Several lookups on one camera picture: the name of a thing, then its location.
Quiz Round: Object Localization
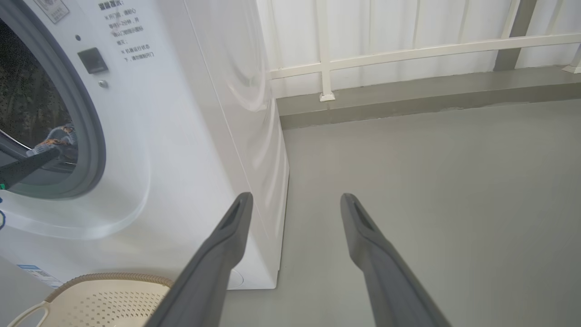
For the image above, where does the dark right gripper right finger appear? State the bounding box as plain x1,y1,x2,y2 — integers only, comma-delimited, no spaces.
340,193,453,327

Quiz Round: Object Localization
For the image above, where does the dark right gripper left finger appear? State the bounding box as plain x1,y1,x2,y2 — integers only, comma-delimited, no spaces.
144,192,254,327

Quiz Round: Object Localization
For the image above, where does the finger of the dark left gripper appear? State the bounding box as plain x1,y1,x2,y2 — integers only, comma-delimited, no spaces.
0,148,62,191

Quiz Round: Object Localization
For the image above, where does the blue bear print garment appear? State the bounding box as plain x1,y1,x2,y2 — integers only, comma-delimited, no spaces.
27,124,77,157

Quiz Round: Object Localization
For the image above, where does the cream perforated laundry basket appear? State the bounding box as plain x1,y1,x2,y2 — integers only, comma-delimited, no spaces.
7,272,176,327

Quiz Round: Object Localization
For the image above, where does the white front-load washing machine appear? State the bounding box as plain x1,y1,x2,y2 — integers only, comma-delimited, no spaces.
0,0,290,290

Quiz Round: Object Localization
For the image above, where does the blue energy label sticker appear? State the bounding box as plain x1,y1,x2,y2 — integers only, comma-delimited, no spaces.
17,264,62,288

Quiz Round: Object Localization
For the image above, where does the white metal railing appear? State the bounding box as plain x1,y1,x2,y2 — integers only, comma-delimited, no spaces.
270,0,581,102

